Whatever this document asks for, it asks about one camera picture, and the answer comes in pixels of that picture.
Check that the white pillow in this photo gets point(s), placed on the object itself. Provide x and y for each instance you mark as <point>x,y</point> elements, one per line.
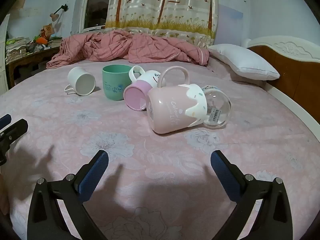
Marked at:
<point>245,62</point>

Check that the white and purple mug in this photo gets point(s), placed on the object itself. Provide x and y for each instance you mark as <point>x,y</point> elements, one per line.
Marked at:
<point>140,90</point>

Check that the pink mug with white drip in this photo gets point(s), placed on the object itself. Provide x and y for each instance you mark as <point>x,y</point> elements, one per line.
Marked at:
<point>175,107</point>

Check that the wall lamp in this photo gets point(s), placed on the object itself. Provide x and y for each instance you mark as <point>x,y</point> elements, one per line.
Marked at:
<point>58,12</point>

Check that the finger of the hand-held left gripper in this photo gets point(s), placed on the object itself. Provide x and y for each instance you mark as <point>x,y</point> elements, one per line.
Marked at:
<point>5,120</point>
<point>17,127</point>

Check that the green plastic cup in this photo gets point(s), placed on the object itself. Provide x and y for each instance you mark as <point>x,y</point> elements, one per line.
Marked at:
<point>115,82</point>

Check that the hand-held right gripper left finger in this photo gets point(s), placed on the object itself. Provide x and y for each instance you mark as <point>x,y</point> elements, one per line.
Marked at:
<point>93,174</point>

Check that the tree print curtain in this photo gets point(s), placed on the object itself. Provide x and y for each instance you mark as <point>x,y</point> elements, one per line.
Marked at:
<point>162,5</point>

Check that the wooden desk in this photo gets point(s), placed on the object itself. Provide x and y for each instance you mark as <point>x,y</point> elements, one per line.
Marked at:
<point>27,60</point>

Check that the pile of books and papers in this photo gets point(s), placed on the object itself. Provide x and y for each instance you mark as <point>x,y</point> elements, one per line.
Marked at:
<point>27,42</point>

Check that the window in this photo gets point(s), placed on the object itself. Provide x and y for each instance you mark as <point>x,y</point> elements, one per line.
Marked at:
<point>96,5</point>

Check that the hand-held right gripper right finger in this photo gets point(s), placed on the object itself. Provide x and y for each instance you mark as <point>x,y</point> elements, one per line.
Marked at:
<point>224,172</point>

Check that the pink floral bed sheet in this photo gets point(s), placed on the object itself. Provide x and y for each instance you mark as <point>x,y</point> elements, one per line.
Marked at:
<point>155,155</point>

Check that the clear glass cup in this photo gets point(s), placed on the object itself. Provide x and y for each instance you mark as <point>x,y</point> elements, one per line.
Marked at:
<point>216,108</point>

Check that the white wooden headboard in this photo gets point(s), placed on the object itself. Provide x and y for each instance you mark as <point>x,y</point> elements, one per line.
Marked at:
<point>287,60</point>

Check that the pink checked quilt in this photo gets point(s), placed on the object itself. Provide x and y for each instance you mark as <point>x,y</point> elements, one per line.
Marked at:
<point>130,46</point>

